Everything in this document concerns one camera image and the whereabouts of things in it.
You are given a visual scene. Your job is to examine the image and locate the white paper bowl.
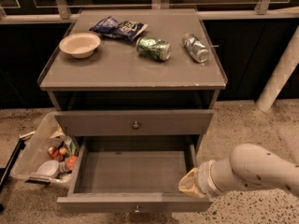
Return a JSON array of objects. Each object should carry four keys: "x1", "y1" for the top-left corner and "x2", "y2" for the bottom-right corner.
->
[{"x1": 59, "y1": 33, "x2": 101, "y2": 59}]

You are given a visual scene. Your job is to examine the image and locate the grey drawer cabinet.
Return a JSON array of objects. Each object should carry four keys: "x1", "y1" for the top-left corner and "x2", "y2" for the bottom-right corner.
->
[{"x1": 37, "y1": 8, "x2": 229, "y2": 161}]

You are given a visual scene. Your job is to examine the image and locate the grey drawer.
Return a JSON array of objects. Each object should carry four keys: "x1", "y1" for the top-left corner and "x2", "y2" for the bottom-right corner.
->
[
  {"x1": 54, "y1": 109, "x2": 213, "y2": 136},
  {"x1": 57, "y1": 135, "x2": 211, "y2": 213}
]

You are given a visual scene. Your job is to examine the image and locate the red apple in bin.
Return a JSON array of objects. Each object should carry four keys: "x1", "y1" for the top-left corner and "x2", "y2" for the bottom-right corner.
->
[{"x1": 65, "y1": 156, "x2": 78, "y2": 171}]

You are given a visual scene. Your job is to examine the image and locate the white cup in bin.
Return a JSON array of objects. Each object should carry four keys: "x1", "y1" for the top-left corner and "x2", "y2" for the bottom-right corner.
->
[{"x1": 36, "y1": 160, "x2": 59, "y2": 177}]

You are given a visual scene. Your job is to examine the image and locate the blue chip bag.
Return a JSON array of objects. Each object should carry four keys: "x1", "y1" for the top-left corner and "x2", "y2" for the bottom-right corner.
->
[{"x1": 90, "y1": 16, "x2": 148, "y2": 41}]

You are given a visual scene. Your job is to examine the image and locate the metal railing with glass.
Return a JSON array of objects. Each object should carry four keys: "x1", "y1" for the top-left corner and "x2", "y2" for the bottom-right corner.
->
[{"x1": 0, "y1": 0, "x2": 299, "y2": 24}]

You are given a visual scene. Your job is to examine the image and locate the clear plastic storage bin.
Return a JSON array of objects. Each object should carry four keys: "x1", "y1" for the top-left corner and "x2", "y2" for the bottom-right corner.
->
[{"x1": 11, "y1": 112, "x2": 78, "y2": 186}]

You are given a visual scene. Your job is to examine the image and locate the green soda can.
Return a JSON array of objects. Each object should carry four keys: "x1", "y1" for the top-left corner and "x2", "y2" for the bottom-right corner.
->
[{"x1": 135, "y1": 37, "x2": 171, "y2": 62}]

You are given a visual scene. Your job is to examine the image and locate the silver crushed can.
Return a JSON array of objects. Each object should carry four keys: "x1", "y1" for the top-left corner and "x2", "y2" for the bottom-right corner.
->
[{"x1": 182, "y1": 33, "x2": 209, "y2": 63}]

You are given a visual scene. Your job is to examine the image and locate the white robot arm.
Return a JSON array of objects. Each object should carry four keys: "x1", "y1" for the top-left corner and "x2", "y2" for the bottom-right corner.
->
[{"x1": 178, "y1": 28, "x2": 299, "y2": 199}]

